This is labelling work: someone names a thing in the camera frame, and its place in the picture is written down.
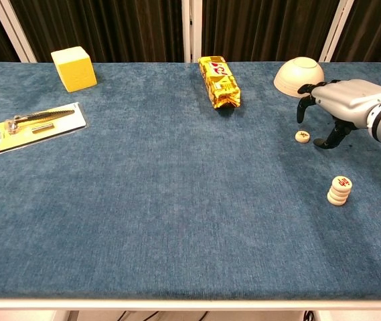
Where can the cream chess piece red character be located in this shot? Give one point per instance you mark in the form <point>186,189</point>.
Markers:
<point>341,183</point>
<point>334,196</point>

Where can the yellow foil snack packet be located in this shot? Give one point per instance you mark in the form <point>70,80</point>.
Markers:
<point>222,83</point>

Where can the yellow cube box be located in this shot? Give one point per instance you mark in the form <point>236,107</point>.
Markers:
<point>76,75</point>

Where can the cream chess piece black character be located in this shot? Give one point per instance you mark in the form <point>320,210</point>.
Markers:
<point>334,191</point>
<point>302,136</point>
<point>334,202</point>

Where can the saw blade blister pack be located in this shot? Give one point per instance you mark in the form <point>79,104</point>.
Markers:
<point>33,128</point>

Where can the blue velvet table cover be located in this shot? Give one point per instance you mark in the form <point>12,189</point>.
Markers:
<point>163,200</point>

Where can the beige upturned bowl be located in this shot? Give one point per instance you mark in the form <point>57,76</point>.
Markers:
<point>294,77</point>

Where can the white frame post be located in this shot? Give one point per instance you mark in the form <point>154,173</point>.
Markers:
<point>335,31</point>
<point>14,31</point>
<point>191,30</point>

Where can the white table frame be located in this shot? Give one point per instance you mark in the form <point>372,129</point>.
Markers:
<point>190,304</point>

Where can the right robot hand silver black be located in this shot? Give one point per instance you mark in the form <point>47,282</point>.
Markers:
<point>351,100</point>

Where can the dark pleated curtain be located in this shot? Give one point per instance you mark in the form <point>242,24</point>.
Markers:
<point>110,30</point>

